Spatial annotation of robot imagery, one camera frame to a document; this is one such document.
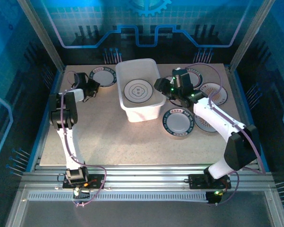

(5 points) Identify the wide green rim plate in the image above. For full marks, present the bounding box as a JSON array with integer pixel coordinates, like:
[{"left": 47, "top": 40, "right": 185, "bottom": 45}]
[{"left": 183, "top": 67, "right": 204, "bottom": 90}]

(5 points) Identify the green rim plate red label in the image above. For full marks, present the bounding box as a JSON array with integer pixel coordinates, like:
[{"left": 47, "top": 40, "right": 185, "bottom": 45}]
[
  {"left": 89, "top": 67, "right": 116, "bottom": 87},
  {"left": 162, "top": 107, "right": 195, "bottom": 137}
]

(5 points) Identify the concentric ring pattern plate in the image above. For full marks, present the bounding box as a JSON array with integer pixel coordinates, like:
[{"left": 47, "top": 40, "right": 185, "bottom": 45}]
[{"left": 123, "top": 79, "right": 154, "bottom": 104}]

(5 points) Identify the white plastic bin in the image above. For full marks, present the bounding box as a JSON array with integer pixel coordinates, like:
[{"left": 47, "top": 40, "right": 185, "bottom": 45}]
[{"left": 115, "top": 58, "right": 167, "bottom": 123}]

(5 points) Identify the small black connector box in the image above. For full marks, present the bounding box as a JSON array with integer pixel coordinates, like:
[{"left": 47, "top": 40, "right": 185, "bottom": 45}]
[
  {"left": 72, "top": 186, "right": 90, "bottom": 200},
  {"left": 207, "top": 190, "right": 224, "bottom": 204}
]

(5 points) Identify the aluminium frame post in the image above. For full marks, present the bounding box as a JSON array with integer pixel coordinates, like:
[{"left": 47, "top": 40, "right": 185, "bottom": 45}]
[
  {"left": 16, "top": 0, "right": 66, "bottom": 71},
  {"left": 229, "top": 0, "right": 276, "bottom": 71}
]

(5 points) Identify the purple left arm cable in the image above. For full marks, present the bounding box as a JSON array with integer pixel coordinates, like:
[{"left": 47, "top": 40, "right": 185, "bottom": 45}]
[{"left": 59, "top": 70, "right": 107, "bottom": 208}]

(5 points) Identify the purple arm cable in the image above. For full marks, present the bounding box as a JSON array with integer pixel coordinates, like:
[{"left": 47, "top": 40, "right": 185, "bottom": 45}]
[
  {"left": 59, "top": 70, "right": 107, "bottom": 208},
  {"left": 186, "top": 62, "right": 267, "bottom": 207}
]

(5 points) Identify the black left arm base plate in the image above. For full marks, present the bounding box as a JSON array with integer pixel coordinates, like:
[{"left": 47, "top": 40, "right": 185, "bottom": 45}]
[{"left": 62, "top": 174, "right": 107, "bottom": 190}]

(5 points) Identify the aluminium rail frame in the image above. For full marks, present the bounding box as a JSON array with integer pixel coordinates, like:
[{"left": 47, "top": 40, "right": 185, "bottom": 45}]
[{"left": 21, "top": 164, "right": 275, "bottom": 190}]

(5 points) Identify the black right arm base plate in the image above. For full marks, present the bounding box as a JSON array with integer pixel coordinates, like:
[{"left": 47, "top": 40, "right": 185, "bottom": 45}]
[{"left": 188, "top": 174, "right": 232, "bottom": 190}]

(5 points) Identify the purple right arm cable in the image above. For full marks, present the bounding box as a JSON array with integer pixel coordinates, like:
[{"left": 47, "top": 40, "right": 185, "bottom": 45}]
[{"left": 186, "top": 62, "right": 267, "bottom": 207}]

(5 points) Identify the slotted grey cable duct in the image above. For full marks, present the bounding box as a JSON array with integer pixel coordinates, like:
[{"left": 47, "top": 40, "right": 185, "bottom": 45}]
[{"left": 27, "top": 191, "right": 210, "bottom": 201}]

